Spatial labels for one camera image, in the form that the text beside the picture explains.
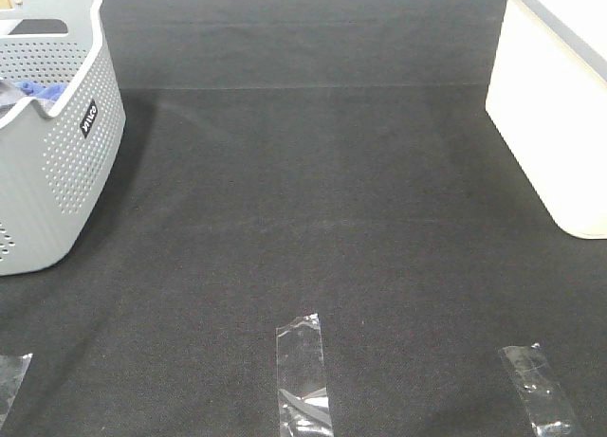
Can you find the dark grey towel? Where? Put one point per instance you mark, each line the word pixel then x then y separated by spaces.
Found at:
pixel 10 94

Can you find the blue towel in basket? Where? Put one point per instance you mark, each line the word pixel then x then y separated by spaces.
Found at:
pixel 46 95

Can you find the black felt table mat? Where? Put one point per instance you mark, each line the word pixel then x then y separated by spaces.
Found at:
pixel 288 157

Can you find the centre clear tape strip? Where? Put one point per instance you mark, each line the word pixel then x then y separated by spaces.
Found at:
pixel 302 394

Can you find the clear tape strip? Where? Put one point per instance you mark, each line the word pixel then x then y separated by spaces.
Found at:
pixel 13 369
pixel 548 409
pixel 302 394

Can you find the grey perforated laundry basket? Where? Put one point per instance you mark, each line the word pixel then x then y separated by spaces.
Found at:
pixel 54 164

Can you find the cream plastic storage bin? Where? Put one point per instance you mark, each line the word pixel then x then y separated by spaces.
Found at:
pixel 547 99

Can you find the right clear tape strip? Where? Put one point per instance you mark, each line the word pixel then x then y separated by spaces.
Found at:
pixel 548 409

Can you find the left clear tape strip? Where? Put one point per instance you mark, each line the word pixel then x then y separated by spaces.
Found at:
pixel 13 369

